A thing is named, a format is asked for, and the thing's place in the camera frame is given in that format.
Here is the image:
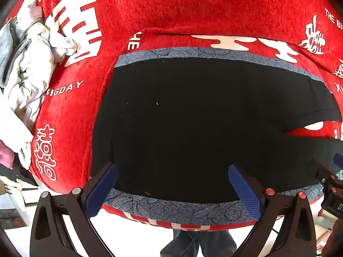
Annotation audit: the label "black pants grey patterned waistband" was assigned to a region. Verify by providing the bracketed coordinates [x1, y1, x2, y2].
[91, 46, 343, 227]

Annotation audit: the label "pile of light clothes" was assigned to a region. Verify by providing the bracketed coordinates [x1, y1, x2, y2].
[1, 0, 77, 186]

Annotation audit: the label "person's legs dark trousers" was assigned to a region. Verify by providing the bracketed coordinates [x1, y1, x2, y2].
[160, 230, 237, 257]

